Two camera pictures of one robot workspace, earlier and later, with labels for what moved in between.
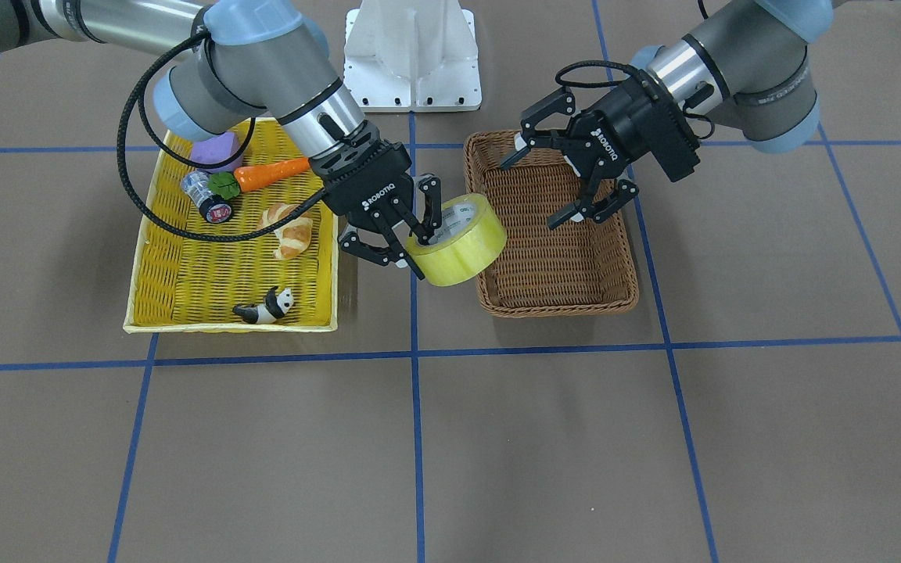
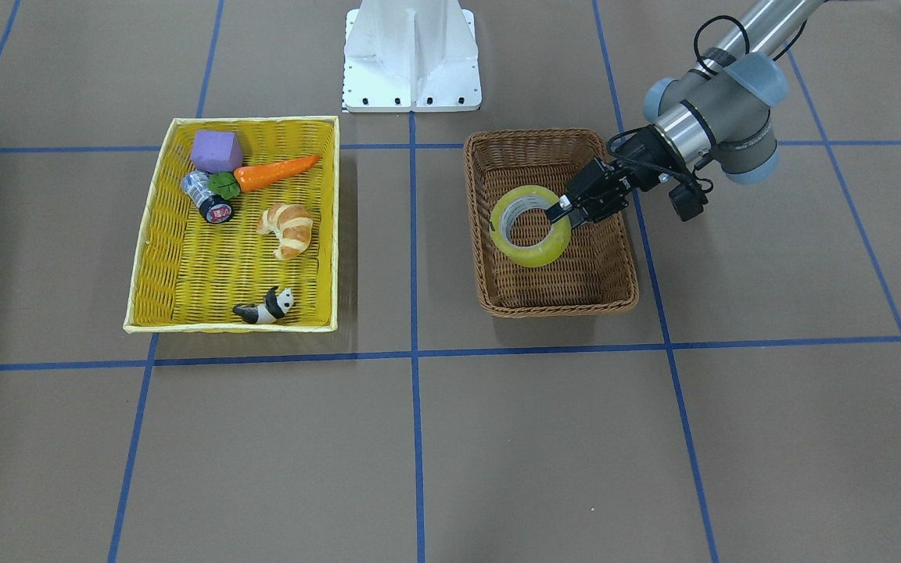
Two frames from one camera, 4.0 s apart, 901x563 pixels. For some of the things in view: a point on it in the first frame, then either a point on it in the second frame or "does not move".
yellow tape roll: [471, 237] to [549, 249]
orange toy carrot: [229, 185] does not move
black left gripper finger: [561, 102] to [565, 208]
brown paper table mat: [782, 394] does not move
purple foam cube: [217, 148] does not move
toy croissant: [295, 234] does not move
